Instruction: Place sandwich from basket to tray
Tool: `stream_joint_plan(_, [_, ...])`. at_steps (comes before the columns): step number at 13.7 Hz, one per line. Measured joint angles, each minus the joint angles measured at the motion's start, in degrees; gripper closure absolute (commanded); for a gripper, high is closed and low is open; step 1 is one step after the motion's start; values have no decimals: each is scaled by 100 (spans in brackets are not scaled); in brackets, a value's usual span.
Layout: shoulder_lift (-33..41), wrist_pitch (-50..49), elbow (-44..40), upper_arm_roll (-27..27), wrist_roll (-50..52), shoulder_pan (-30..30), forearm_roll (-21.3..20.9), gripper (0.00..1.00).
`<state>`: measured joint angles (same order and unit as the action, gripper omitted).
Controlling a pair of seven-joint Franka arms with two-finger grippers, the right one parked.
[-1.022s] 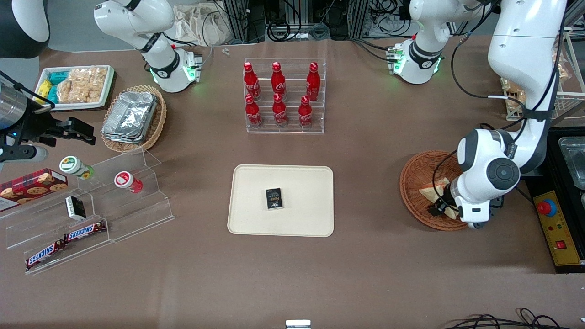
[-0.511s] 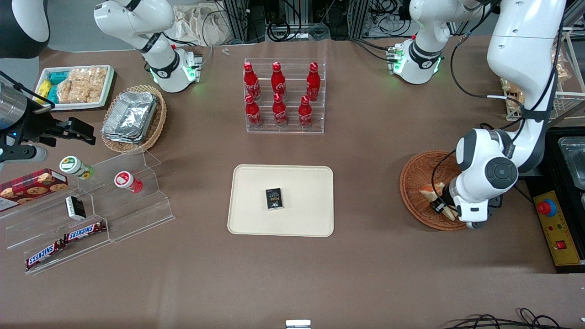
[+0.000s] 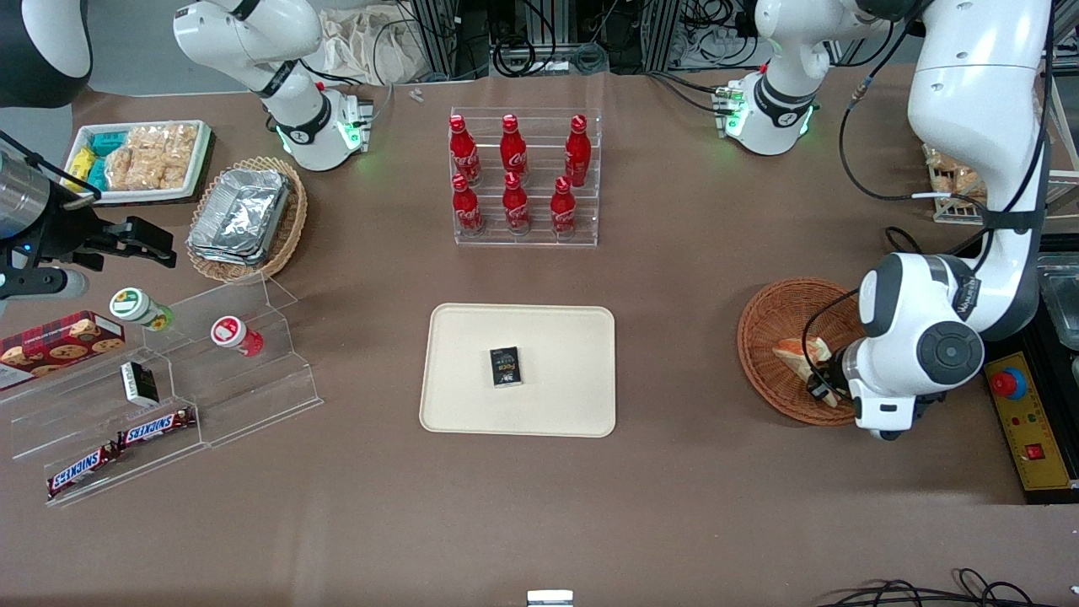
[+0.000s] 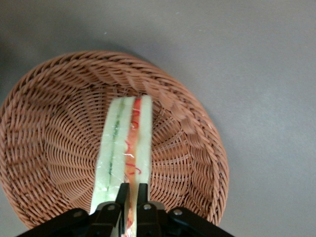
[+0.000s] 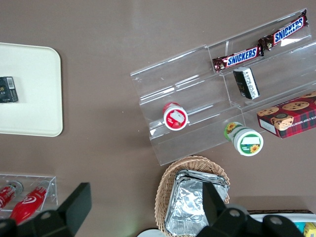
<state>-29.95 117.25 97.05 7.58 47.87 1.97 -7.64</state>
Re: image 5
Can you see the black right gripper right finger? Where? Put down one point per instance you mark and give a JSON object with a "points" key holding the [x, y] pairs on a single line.
{"points": [[212, 205]]}

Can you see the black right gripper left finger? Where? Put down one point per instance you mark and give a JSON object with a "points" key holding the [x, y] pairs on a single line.
{"points": [[76, 205]]}

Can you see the aluminium foil tray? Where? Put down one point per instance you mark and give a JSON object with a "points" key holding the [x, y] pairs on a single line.
{"points": [[195, 174]]}

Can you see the white rectangular snack tray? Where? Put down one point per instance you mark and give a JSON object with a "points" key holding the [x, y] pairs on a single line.
{"points": [[256, 217]]}

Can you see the light wicker basket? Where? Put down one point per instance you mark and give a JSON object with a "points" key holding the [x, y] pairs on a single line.
{"points": [[168, 177]]}

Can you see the beige plastic tray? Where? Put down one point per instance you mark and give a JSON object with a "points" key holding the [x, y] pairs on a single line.
{"points": [[32, 86]]}

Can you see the silver foil packets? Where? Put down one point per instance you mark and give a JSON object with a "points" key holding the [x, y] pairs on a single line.
{"points": [[187, 202]]}

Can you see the clear acrylic bottle rack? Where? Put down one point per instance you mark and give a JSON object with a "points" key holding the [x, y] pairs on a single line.
{"points": [[53, 192]]}

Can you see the red cola bottle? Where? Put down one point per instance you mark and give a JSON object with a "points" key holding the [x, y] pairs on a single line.
{"points": [[7, 195], [28, 203]]}

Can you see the green sunflower yogurt cup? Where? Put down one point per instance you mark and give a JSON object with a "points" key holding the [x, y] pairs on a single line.
{"points": [[248, 143]]}

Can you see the teal snack packet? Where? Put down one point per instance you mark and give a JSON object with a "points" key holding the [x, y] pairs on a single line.
{"points": [[300, 225]]}

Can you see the red strawberry yogurt cup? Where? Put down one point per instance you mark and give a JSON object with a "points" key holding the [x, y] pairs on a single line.
{"points": [[175, 118]]}

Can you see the yellow snack packet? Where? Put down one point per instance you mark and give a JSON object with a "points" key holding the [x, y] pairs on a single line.
{"points": [[310, 229]]}

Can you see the red tartan cookie box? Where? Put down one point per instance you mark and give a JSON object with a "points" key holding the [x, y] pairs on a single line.
{"points": [[291, 118]]}

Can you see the clear acrylic stepped display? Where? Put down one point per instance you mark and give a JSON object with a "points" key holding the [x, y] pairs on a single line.
{"points": [[197, 81]]}

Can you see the black box with white side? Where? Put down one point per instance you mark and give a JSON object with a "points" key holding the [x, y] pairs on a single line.
{"points": [[247, 82]]}

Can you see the small black box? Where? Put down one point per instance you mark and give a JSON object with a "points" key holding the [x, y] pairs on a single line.
{"points": [[8, 90]]}

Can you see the Snickers chocolate bar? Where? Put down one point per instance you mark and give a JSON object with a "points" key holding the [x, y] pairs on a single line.
{"points": [[240, 58], [287, 30]]}

